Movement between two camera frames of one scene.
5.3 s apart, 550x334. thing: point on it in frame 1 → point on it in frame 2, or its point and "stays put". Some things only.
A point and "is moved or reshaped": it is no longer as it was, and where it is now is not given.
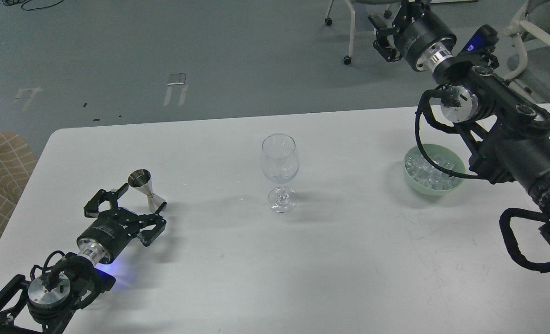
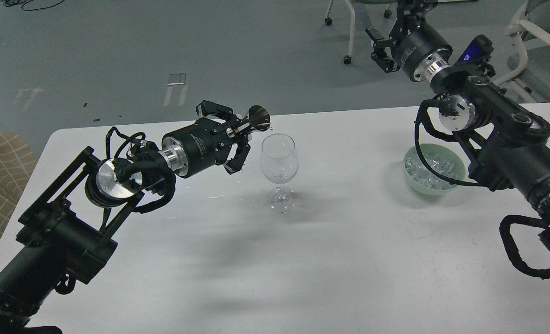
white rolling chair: (347, 59) stays put
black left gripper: (114, 228) → (204, 143)
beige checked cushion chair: (5, 162) stays put
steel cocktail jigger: (142, 178) is moved or reshaped
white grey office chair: (540, 70) stays put
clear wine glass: (280, 162) stays put
